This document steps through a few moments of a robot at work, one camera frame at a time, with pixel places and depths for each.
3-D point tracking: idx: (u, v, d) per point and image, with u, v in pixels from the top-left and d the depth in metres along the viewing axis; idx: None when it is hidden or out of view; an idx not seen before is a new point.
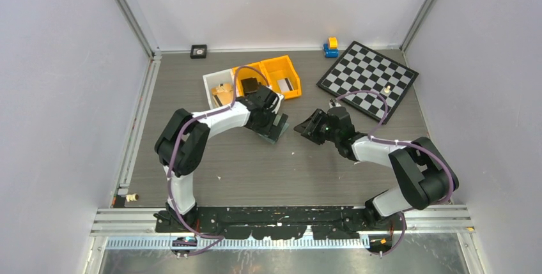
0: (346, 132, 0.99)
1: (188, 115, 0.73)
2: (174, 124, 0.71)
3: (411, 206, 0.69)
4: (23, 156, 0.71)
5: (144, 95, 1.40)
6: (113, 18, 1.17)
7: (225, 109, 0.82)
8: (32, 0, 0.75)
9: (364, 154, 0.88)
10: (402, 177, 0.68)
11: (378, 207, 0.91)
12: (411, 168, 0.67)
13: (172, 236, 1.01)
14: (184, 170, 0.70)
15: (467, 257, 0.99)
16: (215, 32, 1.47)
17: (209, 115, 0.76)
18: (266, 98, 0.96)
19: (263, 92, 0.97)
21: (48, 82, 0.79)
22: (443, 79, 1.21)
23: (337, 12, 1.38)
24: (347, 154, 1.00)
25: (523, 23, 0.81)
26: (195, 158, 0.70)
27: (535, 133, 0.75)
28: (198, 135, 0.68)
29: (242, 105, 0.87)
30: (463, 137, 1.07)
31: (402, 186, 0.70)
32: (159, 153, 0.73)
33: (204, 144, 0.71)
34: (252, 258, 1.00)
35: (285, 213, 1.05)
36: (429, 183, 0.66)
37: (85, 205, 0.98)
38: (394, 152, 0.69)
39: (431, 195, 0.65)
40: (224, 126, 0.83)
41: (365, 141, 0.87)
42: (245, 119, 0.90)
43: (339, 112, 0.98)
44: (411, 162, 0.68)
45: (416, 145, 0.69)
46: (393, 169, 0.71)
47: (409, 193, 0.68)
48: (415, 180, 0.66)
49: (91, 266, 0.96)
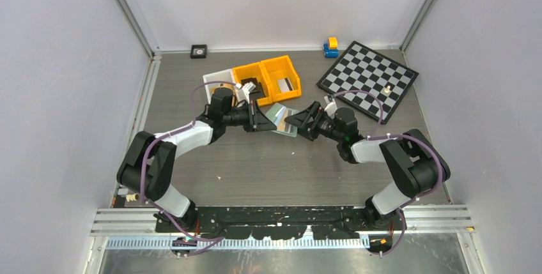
0: (350, 137, 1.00)
1: (151, 136, 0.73)
2: (135, 149, 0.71)
3: (405, 195, 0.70)
4: (23, 155, 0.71)
5: (144, 95, 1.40)
6: (113, 18, 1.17)
7: (187, 128, 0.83)
8: (32, 0, 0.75)
9: (363, 154, 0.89)
10: (395, 167, 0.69)
11: (377, 205, 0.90)
12: (403, 157, 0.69)
13: (172, 236, 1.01)
14: (153, 195, 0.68)
15: (467, 257, 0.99)
16: (215, 32, 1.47)
17: (172, 134, 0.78)
18: (222, 106, 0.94)
19: (216, 103, 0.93)
21: (48, 82, 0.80)
22: (443, 79, 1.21)
23: (337, 12, 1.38)
24: (347, 158, 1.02)
25: (523, 23, 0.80)
26: (163, 180, 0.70)
27: (535, 133, 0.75)
28: (165, 154, 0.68)
29: (204, 124, 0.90)
30: (463, 138, 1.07)
31: (395, 177, 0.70)
32: (121, 184, 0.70)
33: (171, 163, 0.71)
34: (252, 258, 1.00)
35: (285, 213, 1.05)
36: (422, 171, 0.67)
37: (85, 205, 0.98)
38: (384, 142, 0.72)
39: (424, 181, 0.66)
40: (188, 145, 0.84)
41: (363, 142, 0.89)
42: (208, 137, 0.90)
43: (346, 115, 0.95)
44: (401, 151, 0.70)
45: (407, 136, 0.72)
46: (388, 161, 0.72)
47: (402, 182, 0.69)
48: (407, 167, 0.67)
49: (91, 266, 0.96)
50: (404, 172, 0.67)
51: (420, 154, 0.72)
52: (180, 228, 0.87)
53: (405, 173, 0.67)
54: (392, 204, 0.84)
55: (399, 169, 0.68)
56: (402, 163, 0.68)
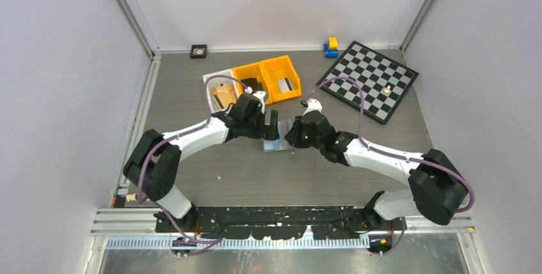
0: (328, 135, 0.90)
1: (158, 136, 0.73)
2: (142, 148, 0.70)
3: (431, 220, 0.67)
4: (23, 155, 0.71)
5: (144, 95, 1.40)
6: (113, 18, 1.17)
7: (200, 128, 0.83)
8: (32, 1, 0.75)
9: (362, 162, 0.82)
10: (427, 201, 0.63)
11: (381, 213, 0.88)
12: (436, 191, 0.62)
13: (172, 236, 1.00)
14: (153, 196, 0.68)
15: (467, 257, 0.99)
16: (215, 32, 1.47)
17: (181, 135, 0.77)
18: (247, 108, 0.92)
19: (243, 102, 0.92)
21: (48, 82, 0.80)
22: (443, 79, 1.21)
23: (337, 12, 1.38)
24: (337, 159, 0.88)
25: (523, 24, 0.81)
26: (165, 184, 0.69)
27: (534, 133, 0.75)
28: (167, 158, 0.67)
29: (221, 121, 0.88)
30: (463, 138, 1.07)
31: (423, 207, 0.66)
32: (127, 177, 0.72)
33: (175, 167, 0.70)
34: (252, 258, 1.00)
35: (285, 213, 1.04)
36: (452, 200, 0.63)
37: (85, 205, 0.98)
38: (413, 176, 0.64)
39: (453, 208, 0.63)
40: (200, 144, 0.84)
41: (360, 151, 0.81)
42: (222, 136, 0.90)
43: (314, 116, 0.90)
44: (433, 184, 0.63)
45: (434, 163, 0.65)
46: (414, 193, 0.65)
47: (429, 211, 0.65)
48: (440, 200, 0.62)
49: (91, 266, 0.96)
50: (439, 207, 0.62)
51: (440, 175, 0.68)
52: (176, 226, 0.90)
53: (438, 209, 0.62)
54: (403, 213, 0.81)
55: (431, 204, 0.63)
56: (436, 198, 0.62)
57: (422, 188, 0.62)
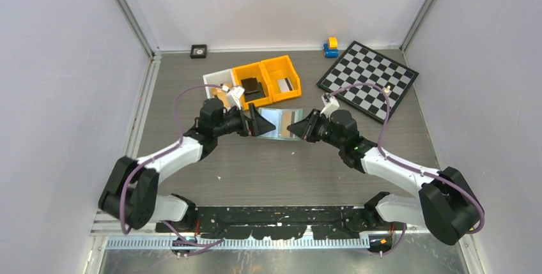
0: (352, 140, 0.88)
1: (132, 162, 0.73)
2: (116, 177, 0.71)
3: (439, 239, 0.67)
4: (23, 155, 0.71)
5: (144, 95, 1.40)
6: (112, 17, 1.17)
7: (174, 149, 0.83)
8: (32, 0, 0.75)
9: (377, 172, 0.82)
10: (436, 217, 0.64)
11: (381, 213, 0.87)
12: (447, 207, 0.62)
13: (172, 236, 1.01)
14: (134, 223, 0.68)
15: (467, 257, 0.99)
16: (215, 32, 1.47)
17: (156, 158, 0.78)
18: (211, 122, 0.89)
19: (205, 117, 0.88)
21: (48, 82, 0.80)
22: (443, 79, 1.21)
23: (337, 11, 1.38)
24: (353, 164, 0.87)
25: (523, 23, 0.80)
26: (146, 209, 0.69)
27: (534, 133, 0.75)
28: (145, 182, 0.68)
29: (193, 140, 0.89)
30: (463, 138, 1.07)
31: (433, 224, 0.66)
32: (105, 210, 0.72)
33: (154, 191, 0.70)
34: (252, 258, 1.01)
35: (285, 213, 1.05)
36: (464, 220, 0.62)
37: (85, 205, 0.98)
38: (424, 190, 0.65)
39: (464, 229, 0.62)
40: (174, 166, 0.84)
41: (378, 159, 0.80)
42: (197, 154, 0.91)
43: (344, 118, 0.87)
44: (443, 201, 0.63)
45: (449, 182, 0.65)
46: (424, 207, 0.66)
47: (439, 229, 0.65)
48: (449, 220, 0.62)
49: (91, 266, 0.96)
50: (447, 225, 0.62)
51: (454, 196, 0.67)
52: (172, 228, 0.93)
53: (447, 227, 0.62)
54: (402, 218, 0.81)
55: (440, 221, 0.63)
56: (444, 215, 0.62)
57: (432, 202, 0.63)
